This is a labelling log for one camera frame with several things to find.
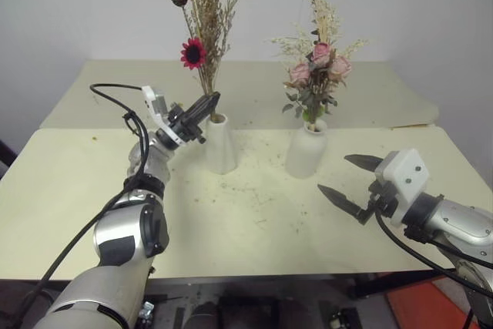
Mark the black table frame bar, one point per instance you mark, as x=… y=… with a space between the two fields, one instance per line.
x=400 y=280

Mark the red box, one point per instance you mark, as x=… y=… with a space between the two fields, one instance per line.
x=427 y=306

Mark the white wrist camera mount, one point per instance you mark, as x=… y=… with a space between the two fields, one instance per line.
x=406 y=175
x=151 y=98

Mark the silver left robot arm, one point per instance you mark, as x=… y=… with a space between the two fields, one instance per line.
x=127 y=236

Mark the small metal bracket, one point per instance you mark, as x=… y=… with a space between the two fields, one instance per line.
x=147 y=310

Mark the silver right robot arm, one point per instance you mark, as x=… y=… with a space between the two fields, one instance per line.
x=462 y=229

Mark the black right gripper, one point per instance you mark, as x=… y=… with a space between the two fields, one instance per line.
x=383 y=200

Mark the dried red sunflower bouquet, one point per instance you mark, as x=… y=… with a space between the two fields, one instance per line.
x=210 y=28

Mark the dried pink rose bouquet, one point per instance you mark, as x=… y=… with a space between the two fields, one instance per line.
x=317 y=63

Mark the white bottle-shaped vase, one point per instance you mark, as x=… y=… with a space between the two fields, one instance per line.
x=306 y=152

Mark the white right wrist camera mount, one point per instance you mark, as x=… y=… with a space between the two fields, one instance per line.
x=406 y=175

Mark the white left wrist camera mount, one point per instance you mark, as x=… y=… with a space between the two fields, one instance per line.
x=151 y=98

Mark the white cone-shaped vase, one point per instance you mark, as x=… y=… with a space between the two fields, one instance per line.
x=221 y=144

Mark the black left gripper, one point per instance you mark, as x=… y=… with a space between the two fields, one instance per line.
x=184 y=125

